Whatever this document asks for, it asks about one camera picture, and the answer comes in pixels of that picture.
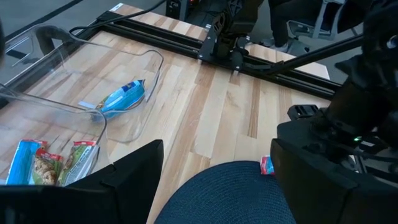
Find clear plastic bin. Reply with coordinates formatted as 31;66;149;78
0;83;108;187
0;24;165;144

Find blue granola bar red ends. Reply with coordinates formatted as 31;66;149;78
259;155;276;176
5;139;47;186

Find round dark woven placemat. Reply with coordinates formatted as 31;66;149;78
154;160;298;224

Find grey office chair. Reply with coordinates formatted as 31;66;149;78
285;0;358;57

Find black aluminium rig frame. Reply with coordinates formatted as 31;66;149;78
0;11;364;100

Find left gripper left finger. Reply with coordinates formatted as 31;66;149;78
0;139;165;224

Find black power cable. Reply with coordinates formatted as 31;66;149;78
35;0;169;57

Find red and green granola bar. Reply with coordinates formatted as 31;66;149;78
29;148;65;187
57;140;100;187

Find person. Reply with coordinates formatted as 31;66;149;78
267;0;326;53

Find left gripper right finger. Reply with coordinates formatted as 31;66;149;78
269;138;398;224

